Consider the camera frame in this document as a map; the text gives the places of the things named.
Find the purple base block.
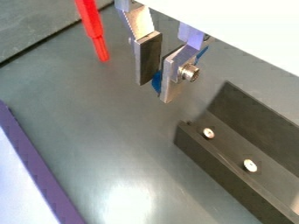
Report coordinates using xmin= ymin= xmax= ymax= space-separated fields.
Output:
xmin=0 ymin=100 xmax=85 ymax=224

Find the blue hexagonal peg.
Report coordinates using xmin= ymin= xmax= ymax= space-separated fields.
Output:
xmin=152 ymin=46 xmax=208 ymax=94

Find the black angle bracket fixture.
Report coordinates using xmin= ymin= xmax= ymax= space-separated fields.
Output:
xmin=173 ymin=82 xmax=299 ymax=224

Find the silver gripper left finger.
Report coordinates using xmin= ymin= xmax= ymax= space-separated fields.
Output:
xmin=115 ymin=0 xmax=163 ymax=86

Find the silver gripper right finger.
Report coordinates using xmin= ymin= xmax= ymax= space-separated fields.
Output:
xmin=160 ymin=23 xmax=207 ymax=103

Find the red hexagonal peg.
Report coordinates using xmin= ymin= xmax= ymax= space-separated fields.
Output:
xmin=75 ymin=0 xmax=109 ymax=61

